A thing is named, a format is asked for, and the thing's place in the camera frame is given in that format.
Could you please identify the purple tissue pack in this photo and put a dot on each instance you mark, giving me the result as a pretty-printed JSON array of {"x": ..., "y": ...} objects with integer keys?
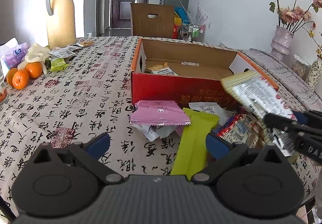
[{"x": 15, "y": 55}]

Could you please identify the white small snack packet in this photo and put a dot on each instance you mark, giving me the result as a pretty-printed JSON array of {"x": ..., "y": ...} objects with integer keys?
[
  {"x": 153, "y": 132},
  {"x": 208, "y": 110}
]

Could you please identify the pink textured vase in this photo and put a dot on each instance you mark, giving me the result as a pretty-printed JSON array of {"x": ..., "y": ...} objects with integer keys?
[{"x": 281, "y": 42}]

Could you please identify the grey patterned cloth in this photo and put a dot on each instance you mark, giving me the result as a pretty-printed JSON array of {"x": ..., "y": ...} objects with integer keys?
[{"x": 276, "y": 73}]

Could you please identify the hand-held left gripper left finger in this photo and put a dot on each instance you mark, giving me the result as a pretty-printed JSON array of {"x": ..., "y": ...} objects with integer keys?
[{"x": 99, "y": 143}]

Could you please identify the grey white snack packet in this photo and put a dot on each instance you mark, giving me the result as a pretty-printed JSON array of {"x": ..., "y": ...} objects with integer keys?
[{"x": 61, "y": 52}]

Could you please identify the lime green snack packet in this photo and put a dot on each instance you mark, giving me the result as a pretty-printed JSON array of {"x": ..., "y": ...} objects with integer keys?
[{"x": 193, "y": 136}]

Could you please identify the pink snack packet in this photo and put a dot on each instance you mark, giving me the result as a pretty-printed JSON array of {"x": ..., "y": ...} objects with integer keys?
[{"x": 158, "y": 113}]

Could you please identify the small green snack packet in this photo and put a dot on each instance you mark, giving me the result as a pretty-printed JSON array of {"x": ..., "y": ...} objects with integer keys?
[{"x": 58, "y": 64}]

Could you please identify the clear jar of nuts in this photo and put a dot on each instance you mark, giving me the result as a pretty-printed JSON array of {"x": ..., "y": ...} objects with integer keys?
[{"x": 299, "y": 68}]

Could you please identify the orange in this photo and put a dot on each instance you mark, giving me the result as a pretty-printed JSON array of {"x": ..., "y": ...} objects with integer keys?
[
  {"x": 20, "y": 79},
  {"x": 34, "y": 70},
  {"x": 10, "y": 76}
]

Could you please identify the beige striped snack bag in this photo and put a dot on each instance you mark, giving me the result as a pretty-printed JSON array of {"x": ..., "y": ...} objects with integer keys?
[{"x": 254, "y": 90}]

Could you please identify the red cardboard box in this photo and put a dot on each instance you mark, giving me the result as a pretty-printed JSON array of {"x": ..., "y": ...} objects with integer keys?
[{"x": 161, "y": 93}]

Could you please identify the red foil snack bag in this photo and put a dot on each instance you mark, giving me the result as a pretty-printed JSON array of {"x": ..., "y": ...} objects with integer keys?
[{"x": 239, "y": 128}]

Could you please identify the blue plastic dustpan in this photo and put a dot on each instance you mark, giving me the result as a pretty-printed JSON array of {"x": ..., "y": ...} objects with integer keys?
[{"x": 182, "y": 14}]

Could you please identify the dried lavender bunch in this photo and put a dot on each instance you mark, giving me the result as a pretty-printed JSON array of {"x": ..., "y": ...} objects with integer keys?
[{"x": 200, "y": 15}]

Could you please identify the yellow thermos jug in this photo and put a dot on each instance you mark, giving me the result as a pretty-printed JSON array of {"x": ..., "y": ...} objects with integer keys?
[{"x": 61, "y": 17}]

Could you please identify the yellow blossom twigs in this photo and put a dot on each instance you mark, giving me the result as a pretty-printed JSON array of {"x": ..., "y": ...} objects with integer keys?
[{"x": 319, "y": 50}]

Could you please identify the white orange cracker packet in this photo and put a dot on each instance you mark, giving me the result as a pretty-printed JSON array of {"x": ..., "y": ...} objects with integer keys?
[{"x": 161, "y": 69}]

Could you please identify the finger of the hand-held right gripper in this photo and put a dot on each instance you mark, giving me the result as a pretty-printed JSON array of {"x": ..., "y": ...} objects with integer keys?
[
  {"x": 301, "y": 117},
  {"x": 279, "y": 123}
]

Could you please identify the floral ceramic vase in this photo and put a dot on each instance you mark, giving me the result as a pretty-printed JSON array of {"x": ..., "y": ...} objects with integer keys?
[{"x": 315, "y": 75}]

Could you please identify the red gift box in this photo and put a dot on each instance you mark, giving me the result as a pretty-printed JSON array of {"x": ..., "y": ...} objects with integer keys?
[{"x": 176, "y": 30}]

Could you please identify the dried pink roses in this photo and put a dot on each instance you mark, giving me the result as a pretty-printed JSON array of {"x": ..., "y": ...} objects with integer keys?
[{"x": 289, "y": 14}]

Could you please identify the small orange snack packet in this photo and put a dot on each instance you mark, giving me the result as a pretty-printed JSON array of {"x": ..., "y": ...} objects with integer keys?
[{"x": 85, "y": 43}]

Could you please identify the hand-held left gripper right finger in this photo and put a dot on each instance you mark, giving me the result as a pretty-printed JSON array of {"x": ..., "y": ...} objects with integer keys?
[{"x": 217, "y": 144}]

